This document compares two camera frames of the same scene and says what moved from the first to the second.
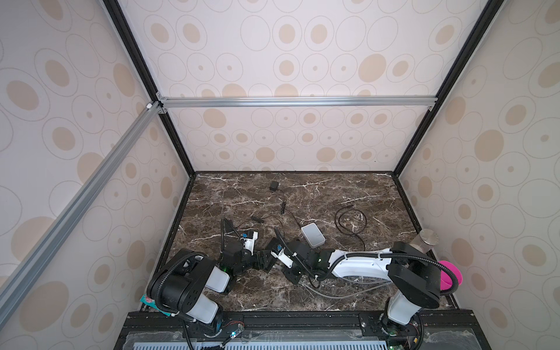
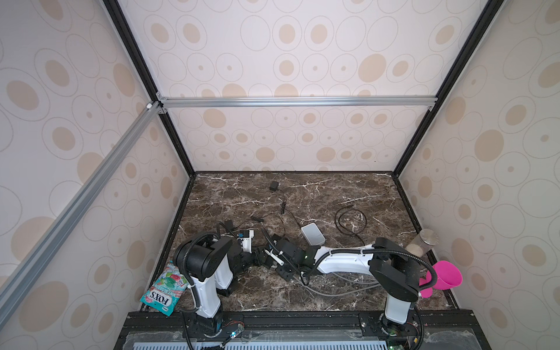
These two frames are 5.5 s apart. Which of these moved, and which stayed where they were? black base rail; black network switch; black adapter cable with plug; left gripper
Moved: black adapter cable with plug
Stayed: black network switch; black base rail; left gripper
